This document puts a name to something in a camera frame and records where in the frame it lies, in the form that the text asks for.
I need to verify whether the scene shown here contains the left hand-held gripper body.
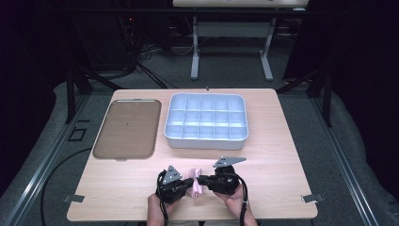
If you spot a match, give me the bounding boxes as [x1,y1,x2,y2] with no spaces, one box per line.
[155,165,189,204]

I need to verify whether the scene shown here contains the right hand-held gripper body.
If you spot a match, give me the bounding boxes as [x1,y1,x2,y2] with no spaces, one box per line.
[203,155,247,196]

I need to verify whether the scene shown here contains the pink cloth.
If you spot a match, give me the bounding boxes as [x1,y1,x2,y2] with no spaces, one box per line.
[186,167,204,199]

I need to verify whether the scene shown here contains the person's right hand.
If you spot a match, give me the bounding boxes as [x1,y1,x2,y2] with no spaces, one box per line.
[214,183,249,215]

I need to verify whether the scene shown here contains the person's left hand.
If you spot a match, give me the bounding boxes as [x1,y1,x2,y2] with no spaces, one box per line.
[147,193,177,218]

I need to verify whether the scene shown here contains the white compartment box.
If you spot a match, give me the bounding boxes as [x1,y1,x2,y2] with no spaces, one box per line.
[163,91,249,151]

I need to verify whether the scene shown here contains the brown translucent tray lid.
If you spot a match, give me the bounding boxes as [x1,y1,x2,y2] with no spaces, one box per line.
[92,98,163,162]

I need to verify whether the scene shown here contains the black metal stand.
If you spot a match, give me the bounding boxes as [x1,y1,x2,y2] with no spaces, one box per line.
[276,67,334,128]
[63,60,124,125]

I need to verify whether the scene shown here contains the white-legged desk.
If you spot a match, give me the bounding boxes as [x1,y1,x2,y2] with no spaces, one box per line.
[171,0,311,82]

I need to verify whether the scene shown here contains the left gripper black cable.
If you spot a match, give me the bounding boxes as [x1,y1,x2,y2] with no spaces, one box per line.
[155,169,169,226]

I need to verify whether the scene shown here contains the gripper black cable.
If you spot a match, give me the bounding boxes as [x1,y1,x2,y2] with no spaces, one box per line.
[231,172,249,226]
[155,169,169,226]

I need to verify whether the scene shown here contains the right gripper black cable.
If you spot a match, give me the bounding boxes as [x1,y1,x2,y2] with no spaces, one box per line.
[231,172,249,226]

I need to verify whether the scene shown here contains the grey metal table bracket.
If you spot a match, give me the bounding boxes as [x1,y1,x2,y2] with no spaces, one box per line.
[62,194,86,204]
[301,193,326,204]

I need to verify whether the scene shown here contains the aluminium floor rail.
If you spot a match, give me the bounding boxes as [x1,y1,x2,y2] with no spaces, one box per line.
[308,93,381,226]
[0,93,92,226]

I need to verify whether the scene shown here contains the black floor cable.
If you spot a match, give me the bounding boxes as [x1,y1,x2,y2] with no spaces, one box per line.
[40,147,94,226]

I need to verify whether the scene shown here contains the bundle of black cables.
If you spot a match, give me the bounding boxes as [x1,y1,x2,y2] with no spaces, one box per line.
[118,15,177,90]

